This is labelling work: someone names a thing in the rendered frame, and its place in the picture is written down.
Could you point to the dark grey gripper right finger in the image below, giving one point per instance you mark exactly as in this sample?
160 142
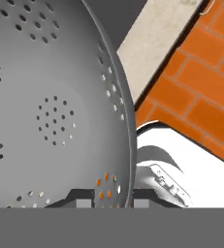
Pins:
144 195

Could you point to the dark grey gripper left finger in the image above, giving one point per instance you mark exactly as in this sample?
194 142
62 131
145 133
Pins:
81 195

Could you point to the grey metal colander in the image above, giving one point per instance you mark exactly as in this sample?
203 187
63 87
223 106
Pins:
58 80

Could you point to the dark grey sink basin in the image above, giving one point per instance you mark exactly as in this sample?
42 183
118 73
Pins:
120 19

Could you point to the white rounded machine housing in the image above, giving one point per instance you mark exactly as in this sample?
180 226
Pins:
207 180

